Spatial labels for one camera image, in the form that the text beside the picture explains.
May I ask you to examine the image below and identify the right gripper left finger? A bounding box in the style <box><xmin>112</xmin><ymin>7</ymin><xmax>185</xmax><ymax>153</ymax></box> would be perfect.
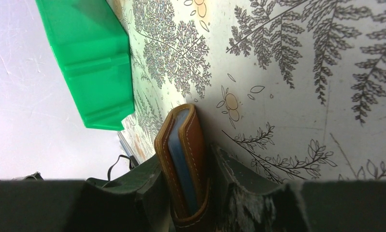
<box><xmin>0</xmin><ymin>156</ymin><xmax>171</xmax><ymax>232</ymax></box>

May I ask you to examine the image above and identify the brown leather card holder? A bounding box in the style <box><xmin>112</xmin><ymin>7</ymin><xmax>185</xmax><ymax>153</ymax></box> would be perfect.
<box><xmin>154</xmin><ymin>103</ymin><xmax>215</xmax><ymax>232</ymax></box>

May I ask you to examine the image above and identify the green plastic card box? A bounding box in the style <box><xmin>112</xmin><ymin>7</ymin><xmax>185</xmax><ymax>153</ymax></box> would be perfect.
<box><xmin>36</xmin><ymin>0</ymin><xmax>135</xmax><ymax>131</ymax></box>

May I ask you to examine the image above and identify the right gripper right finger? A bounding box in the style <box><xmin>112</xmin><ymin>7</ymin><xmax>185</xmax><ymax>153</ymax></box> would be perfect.
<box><xmin>209</xmin><ymin>144</ymin><xmax>386</xmax><ymax>232</ymax></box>

